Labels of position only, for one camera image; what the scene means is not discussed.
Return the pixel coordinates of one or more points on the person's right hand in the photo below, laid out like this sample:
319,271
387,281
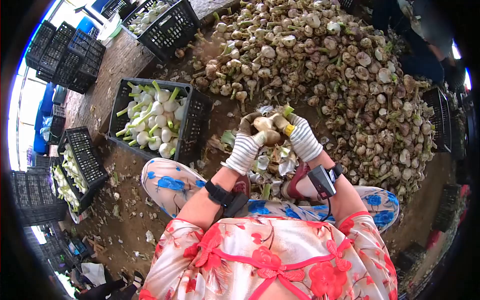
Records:
304,140

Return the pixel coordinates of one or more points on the black plastic crate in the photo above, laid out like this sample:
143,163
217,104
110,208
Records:
86,159
176,32
438,120
80,204
195,123

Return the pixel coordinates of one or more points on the heap of peeled white garlic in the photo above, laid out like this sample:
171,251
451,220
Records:
148,17
73,168
63,187
153,120

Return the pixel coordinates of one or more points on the person's legs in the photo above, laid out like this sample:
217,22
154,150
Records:
172,183

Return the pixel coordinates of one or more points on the person's left hand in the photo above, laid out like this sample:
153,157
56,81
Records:
243,150

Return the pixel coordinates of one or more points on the blue plastic containers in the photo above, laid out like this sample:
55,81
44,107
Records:
44,112

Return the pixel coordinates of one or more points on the person's right fingers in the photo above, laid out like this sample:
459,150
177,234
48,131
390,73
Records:
283,120

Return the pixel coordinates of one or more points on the unpeeled garlic bulb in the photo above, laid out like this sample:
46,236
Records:
267,129

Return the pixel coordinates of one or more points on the person's left fingers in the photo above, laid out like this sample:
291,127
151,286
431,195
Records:
247,123

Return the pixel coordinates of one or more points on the person's left thumb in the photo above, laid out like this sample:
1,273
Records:
260,138

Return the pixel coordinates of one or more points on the black wrist band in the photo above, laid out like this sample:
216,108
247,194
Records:
225,198
324,180

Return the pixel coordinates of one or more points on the pile of garlic peelings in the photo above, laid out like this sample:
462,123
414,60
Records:
270,165

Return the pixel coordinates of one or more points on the large pile of unpeeled garlic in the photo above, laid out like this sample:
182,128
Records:
337,86

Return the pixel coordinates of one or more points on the person's body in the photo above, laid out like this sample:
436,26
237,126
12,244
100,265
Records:
270,258

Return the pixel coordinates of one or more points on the pale green basin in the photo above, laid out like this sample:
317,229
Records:
110,27

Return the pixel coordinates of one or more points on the stack of empty black crates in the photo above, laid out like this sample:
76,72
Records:
33,197
63,56

